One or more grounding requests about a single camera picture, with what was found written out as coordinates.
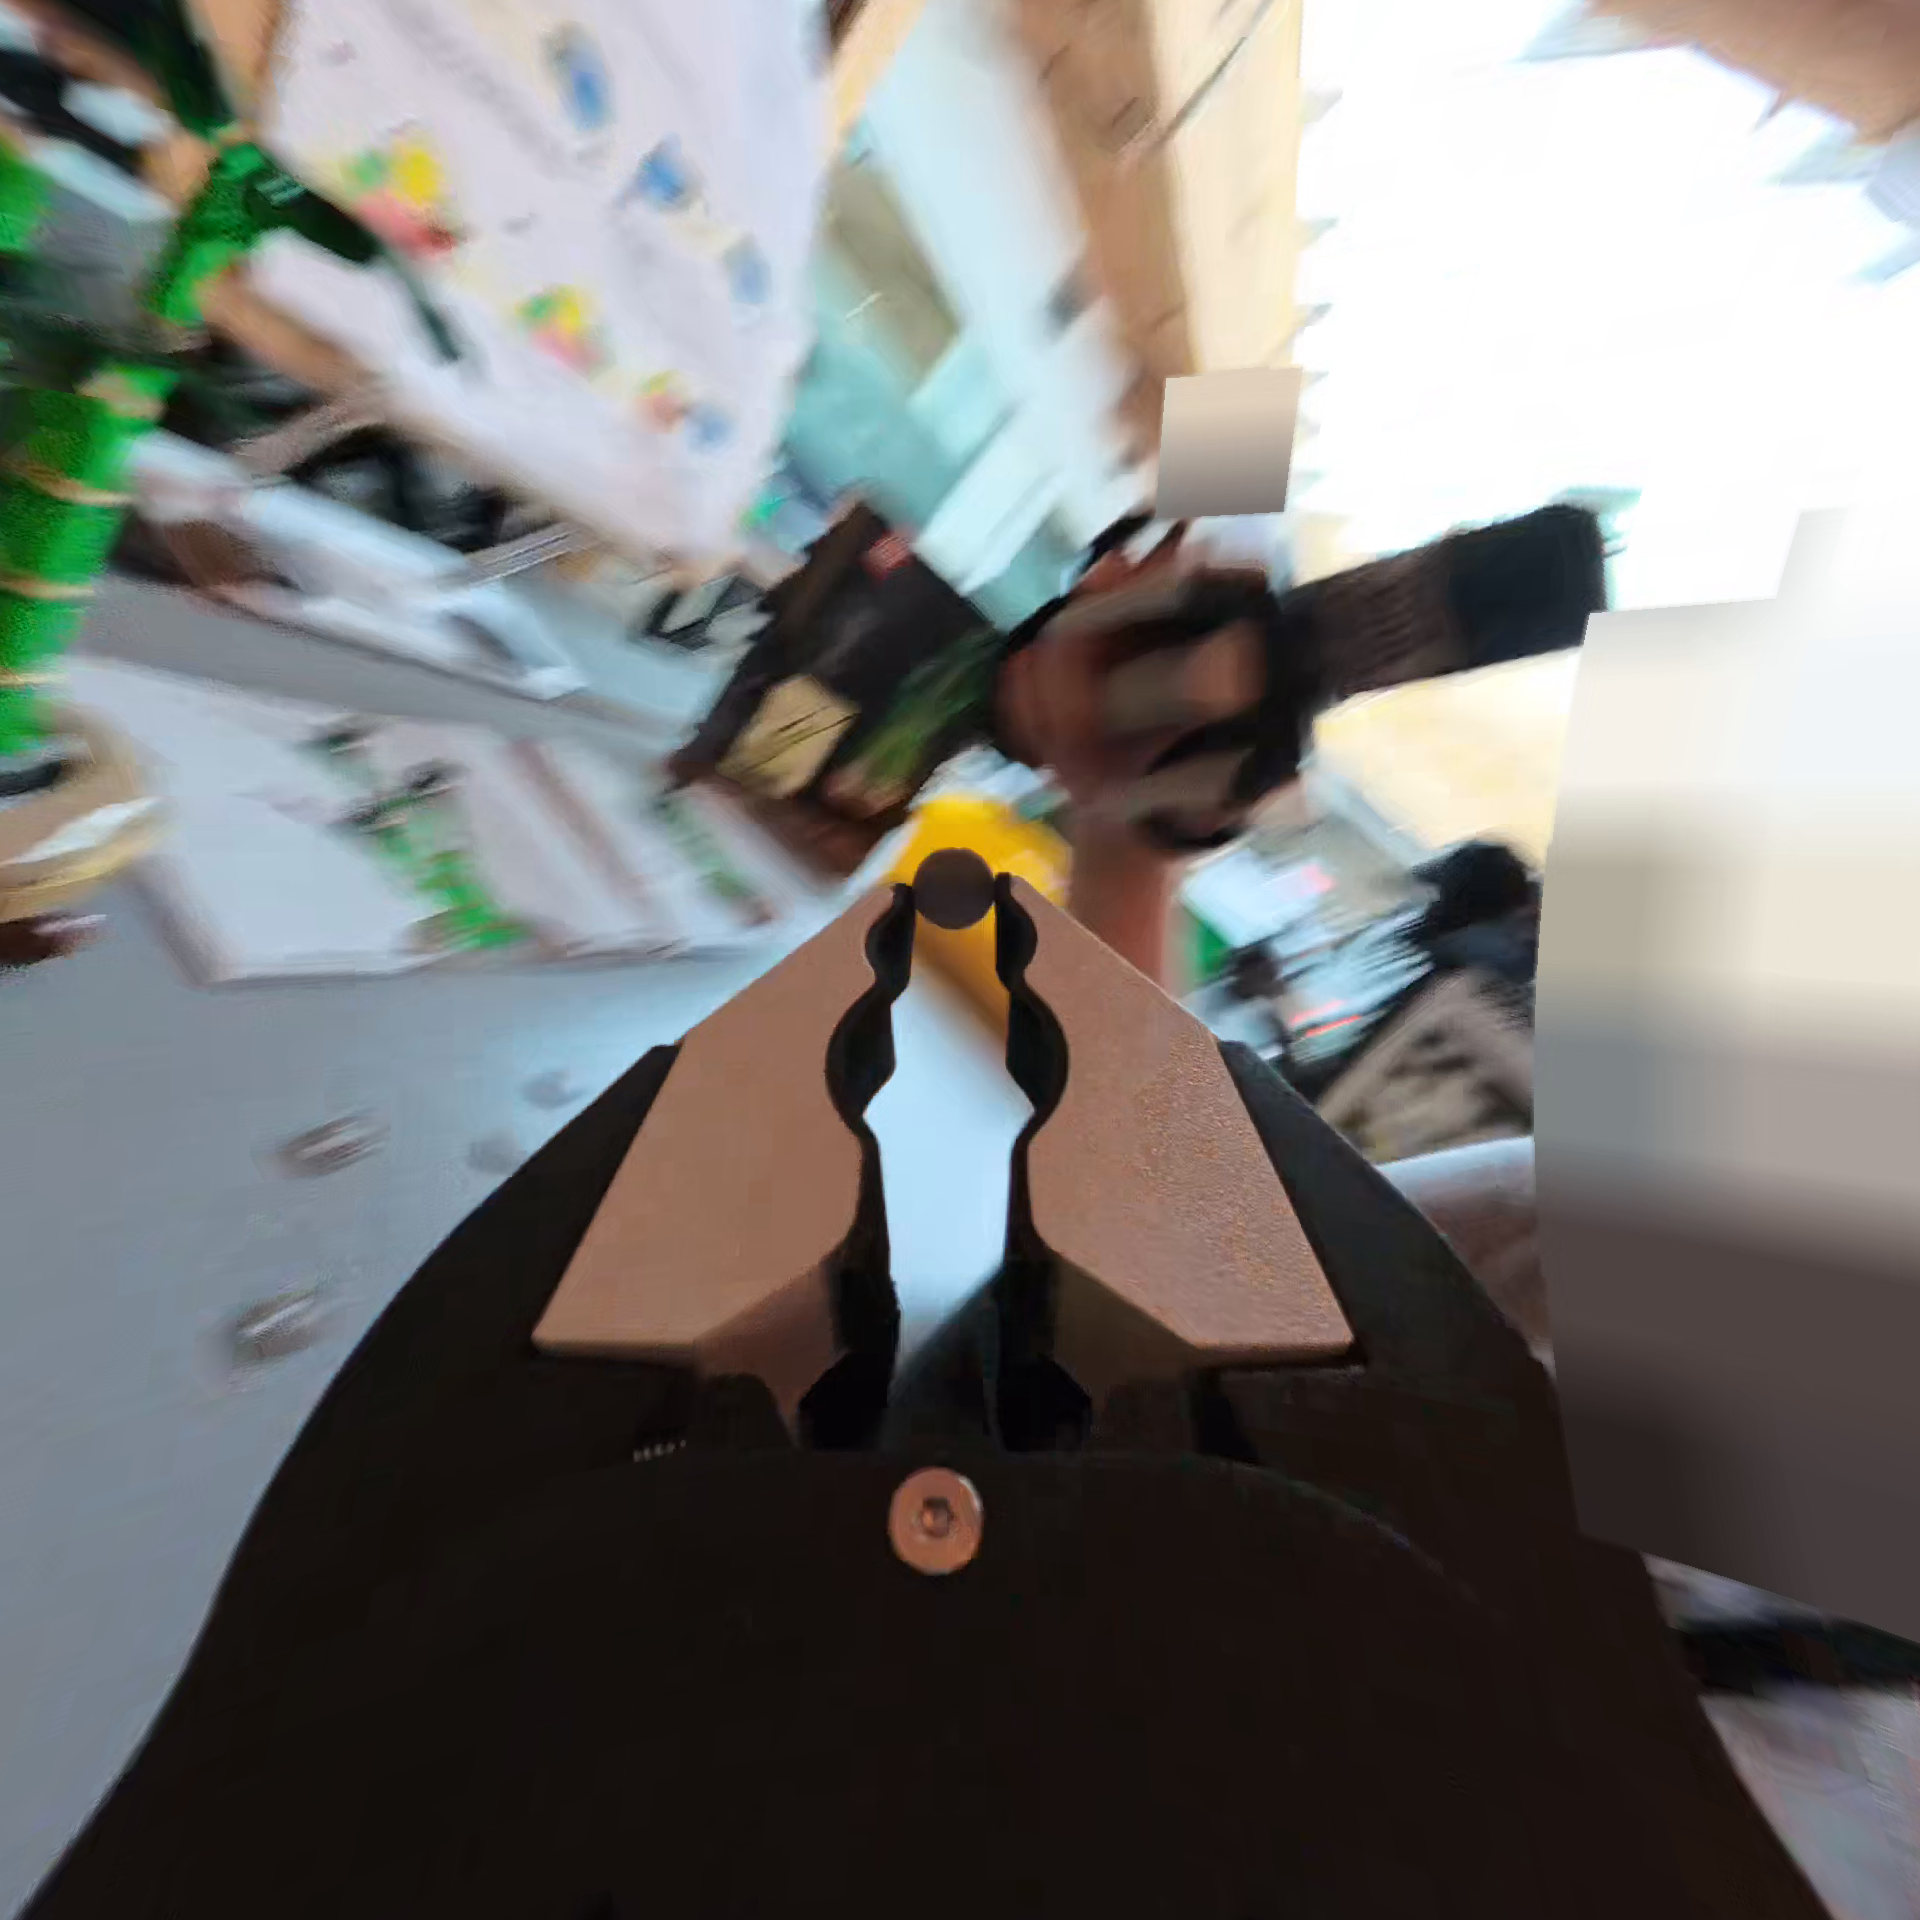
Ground person's right forearm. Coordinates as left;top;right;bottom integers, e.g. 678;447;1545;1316
1070;817;1192;995

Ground dark blurred object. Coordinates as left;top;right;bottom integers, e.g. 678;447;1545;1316
1289;505;1611;710

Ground yellow plastic bin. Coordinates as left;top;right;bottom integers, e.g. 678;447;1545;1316
884;793;1075;1041

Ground green lego bamboo plant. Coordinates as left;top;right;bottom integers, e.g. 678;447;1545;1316
0;0;459;761

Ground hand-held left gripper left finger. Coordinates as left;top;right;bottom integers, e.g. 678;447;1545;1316
533;888;915;1416

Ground printed instruction poster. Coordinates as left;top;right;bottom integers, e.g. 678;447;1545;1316
248;0;839;572

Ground lego instruction booklet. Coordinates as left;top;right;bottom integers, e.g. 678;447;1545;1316
140;703;849;991

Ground person's right hand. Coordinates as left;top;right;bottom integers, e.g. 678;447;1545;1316
995;524;1317;854

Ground small grey lego piece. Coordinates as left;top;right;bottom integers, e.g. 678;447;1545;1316
279;1115;394;1179
217;1289;344;1374

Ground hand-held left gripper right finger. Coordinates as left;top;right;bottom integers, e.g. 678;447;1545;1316
991;877;1360;1446

